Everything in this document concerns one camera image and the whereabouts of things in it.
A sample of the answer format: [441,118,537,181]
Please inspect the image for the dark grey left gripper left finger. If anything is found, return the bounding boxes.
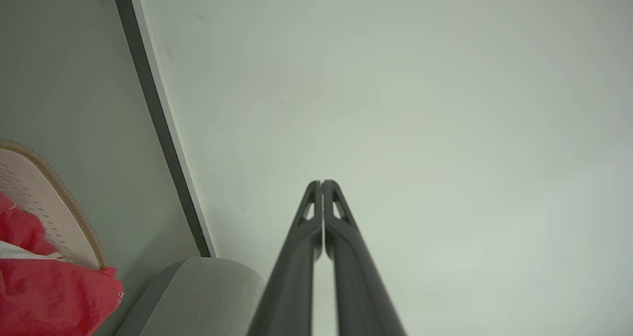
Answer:
[248,180,323,336]

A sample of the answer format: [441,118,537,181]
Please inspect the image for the red clothing with white print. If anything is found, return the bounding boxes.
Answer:
[0,192,125,336]

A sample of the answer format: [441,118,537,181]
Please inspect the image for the white perforated laundry basket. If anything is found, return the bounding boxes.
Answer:
[0,139,108,271]

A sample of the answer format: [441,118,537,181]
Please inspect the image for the dark grey skirting board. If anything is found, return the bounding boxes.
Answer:
[110,0,212,257]

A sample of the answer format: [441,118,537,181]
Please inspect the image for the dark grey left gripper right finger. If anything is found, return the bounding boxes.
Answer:
[321,180,407,336]

